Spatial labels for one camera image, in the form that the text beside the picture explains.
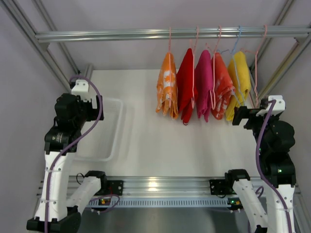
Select orange white patterned trousers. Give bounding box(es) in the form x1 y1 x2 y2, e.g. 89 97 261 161
155 52 178 120

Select pink wire hanger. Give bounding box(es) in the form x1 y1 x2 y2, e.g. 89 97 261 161
240 25 267 108
168 27 173 109

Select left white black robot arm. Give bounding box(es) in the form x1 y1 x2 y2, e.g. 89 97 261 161
26 94 107 233

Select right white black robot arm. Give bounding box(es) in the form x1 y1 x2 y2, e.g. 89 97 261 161
225 101 296 233

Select coral white patterned trousers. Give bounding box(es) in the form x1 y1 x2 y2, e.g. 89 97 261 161
211 52 235 120

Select yellow trousers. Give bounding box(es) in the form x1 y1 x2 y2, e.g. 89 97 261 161
225 51 251 121

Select magenta trousers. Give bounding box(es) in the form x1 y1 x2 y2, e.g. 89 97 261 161
194 50 213 122

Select red trousers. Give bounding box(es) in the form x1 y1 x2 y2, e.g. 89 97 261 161
176 48 198 125

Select pink hanger with coral trousers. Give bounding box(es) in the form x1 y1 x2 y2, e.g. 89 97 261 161
210 25 222 109

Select pink hanger with red trousers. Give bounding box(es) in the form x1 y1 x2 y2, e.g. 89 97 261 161
190 26 199 109

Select white plastic basket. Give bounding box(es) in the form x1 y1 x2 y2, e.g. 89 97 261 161
75 98 123 162

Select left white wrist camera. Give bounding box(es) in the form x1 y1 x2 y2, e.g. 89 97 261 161
71 79 89 97

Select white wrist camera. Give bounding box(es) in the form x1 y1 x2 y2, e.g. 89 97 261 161
71 79 89 97
256 95 285 117

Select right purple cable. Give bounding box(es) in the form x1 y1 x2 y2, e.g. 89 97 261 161
247 99 293 233

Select purple cable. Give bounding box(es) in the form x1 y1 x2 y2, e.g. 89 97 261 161
247 99 293 233
42 75 105 233

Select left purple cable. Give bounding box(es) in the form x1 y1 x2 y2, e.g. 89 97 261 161
42 75 105 233

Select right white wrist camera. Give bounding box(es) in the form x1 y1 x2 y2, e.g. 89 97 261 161
256 95 285 117

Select empty pink wire hanger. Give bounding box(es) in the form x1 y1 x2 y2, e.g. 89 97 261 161
240 25 267 108

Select blue wire hanger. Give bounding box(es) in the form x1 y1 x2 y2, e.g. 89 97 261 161
216 25 245 107

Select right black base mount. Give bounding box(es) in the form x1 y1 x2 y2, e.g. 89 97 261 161
209 179 233 196

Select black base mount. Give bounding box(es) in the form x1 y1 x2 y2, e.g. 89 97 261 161
95 180 124 196
209 179 233 196

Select aluminium hanging rail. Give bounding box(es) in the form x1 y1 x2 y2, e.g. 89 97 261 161
35 25 311 43

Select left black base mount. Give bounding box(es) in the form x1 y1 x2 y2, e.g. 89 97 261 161
95 180 124 196

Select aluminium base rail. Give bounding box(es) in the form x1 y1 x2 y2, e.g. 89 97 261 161
36 176 301 196

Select grey slotted cable duct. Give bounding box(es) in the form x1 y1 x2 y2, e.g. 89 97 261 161
115 197 231 208

